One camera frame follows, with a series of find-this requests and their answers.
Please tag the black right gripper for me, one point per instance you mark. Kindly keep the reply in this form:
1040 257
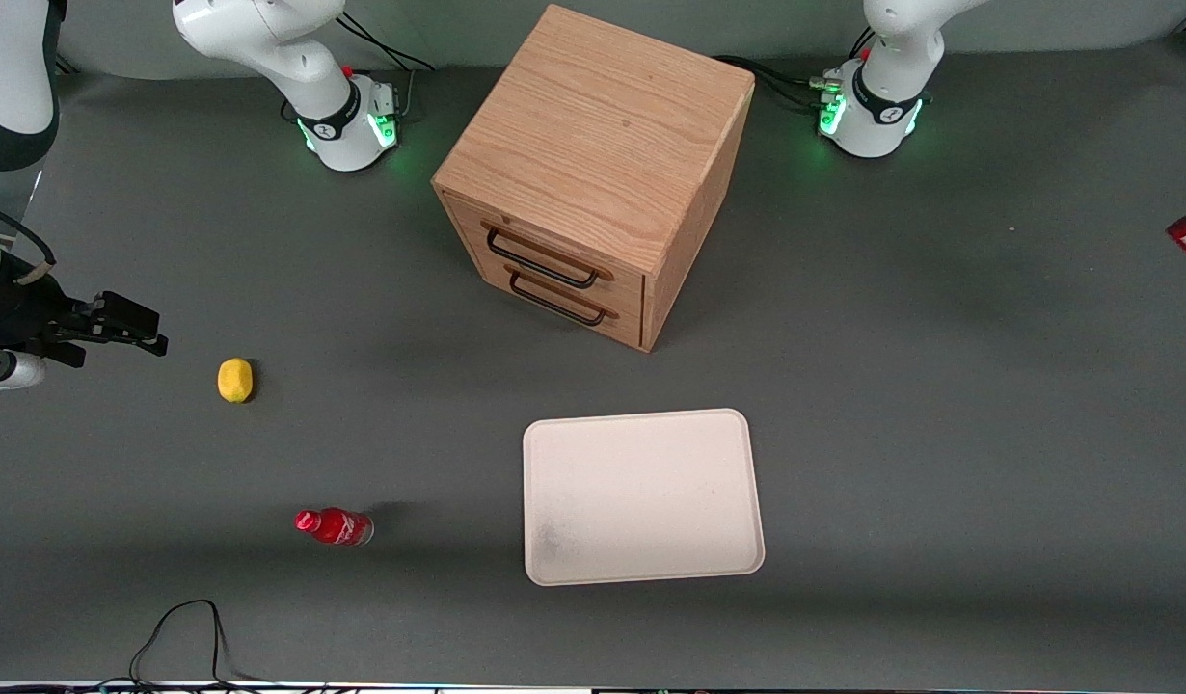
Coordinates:
22 310

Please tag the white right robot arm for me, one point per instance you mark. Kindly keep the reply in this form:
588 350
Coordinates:
265 43

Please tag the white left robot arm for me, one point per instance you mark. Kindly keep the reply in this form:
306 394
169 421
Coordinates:
887 106

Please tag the white rectangular tray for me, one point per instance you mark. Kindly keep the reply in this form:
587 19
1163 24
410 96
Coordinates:
641 496

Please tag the yellow lemon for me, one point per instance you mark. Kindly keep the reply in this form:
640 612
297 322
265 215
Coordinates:
234 379

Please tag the red cola bottle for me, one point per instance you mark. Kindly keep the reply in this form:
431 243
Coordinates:
337 526

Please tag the wooden drawer front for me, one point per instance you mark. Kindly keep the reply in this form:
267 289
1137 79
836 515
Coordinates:
617 323
468 226

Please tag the wooden drawer cabinet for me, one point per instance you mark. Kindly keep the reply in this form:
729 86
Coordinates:
603 125

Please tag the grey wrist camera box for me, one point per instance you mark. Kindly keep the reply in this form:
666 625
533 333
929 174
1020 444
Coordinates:
5 371

